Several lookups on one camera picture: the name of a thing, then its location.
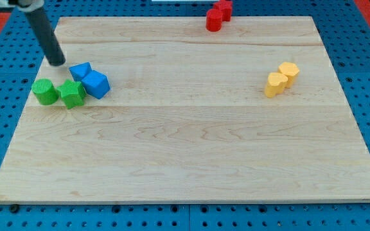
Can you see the grey robot arm end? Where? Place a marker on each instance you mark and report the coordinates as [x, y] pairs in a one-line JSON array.
[[26, 5]]

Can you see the green star block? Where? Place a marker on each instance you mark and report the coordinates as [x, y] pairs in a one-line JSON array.
[[72, 93]]

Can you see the red star block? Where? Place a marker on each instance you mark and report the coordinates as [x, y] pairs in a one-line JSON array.
[[226, 7]]

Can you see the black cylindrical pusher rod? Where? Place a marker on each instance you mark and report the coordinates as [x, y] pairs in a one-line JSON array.
[[46, 37]]

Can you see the red cylinder block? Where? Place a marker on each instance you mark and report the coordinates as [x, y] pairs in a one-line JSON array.
[[214, 20]]

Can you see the blue cube block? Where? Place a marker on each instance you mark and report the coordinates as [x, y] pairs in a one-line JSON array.
[[96, 84]]

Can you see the light wooden board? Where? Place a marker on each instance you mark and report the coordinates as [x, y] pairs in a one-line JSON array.
[[186, 119]]

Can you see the green cylinder block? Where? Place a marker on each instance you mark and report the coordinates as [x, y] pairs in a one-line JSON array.
[[44, 91]]

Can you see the yellow heart block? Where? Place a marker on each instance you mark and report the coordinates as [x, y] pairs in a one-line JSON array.
[[276, 83]]

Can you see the yellow hexagon block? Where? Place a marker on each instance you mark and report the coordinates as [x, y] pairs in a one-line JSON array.
[[290, 70]]

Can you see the blue triangle block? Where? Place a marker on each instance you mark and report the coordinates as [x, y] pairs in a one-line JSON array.
[[80, 71]]

